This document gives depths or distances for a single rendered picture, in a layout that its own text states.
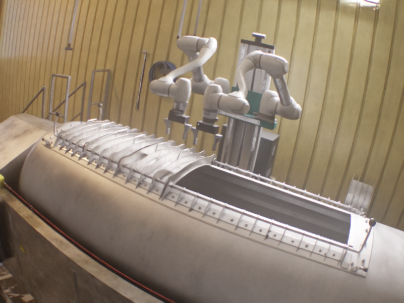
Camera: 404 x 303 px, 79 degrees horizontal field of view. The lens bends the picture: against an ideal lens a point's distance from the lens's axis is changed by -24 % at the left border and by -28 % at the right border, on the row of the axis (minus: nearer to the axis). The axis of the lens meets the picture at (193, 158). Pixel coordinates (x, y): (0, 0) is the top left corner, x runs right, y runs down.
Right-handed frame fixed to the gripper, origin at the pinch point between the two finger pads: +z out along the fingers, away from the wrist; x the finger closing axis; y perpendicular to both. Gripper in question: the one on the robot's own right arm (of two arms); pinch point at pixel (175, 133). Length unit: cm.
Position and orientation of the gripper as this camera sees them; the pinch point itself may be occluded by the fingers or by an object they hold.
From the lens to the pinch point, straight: 215.9
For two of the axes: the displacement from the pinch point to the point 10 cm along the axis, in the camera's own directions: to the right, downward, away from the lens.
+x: -8.6, -2.9, 4.2
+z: -1.5, 9.3, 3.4
